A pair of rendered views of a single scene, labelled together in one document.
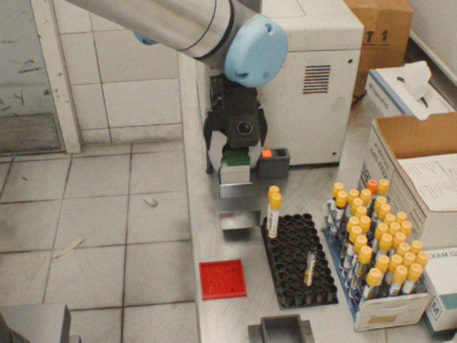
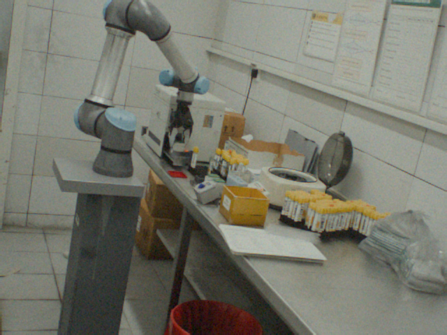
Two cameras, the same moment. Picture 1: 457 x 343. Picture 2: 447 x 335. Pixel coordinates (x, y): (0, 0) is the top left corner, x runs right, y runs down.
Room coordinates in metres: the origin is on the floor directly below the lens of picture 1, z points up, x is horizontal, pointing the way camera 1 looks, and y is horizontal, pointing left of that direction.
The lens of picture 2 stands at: (-2.02, 0.58, 1.55)
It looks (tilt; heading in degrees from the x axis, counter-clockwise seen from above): 13 degrees down; 343
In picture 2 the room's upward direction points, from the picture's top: 11 degrees clockwise
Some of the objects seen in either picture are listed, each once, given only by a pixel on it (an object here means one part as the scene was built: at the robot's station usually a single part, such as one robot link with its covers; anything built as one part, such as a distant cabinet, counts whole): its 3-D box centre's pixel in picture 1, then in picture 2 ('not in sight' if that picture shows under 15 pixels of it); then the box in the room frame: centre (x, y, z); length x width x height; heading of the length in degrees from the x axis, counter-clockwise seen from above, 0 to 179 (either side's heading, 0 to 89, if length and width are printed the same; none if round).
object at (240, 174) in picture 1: (234, 173); (177, 149); (0.64, -0.02, 0.95); 0.05 x 0.04 x 0.06; 96
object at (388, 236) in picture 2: not in sight; (401, 232); (-0.27, -0.62, 0.97); 0.26 x 0.17 x 0.19; 27
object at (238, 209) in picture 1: (233, 176); (174, 153); (0.66, -0.02, 0.92); 0.21 x 0.07 x 0.05; 6
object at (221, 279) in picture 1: (222, 279); (177, 174); (0.47, 0.00, 0.88); 0.07 x 0.07 x 0.01; 6
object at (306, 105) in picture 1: (267, 71); (185, 123); (0.87, -0.09, 1.03); 0.31 x 0.27 x 0.30; 6
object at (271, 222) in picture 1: (300, 239); (204, 163); (0.51, -0.12, 0.93); 0.17 x 0.09 x 0.11; 7
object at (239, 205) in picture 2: not in sight; (243, 205); (-0.02, -0.14, 0.92); 0.13 x 0.13 x 0.10; 3
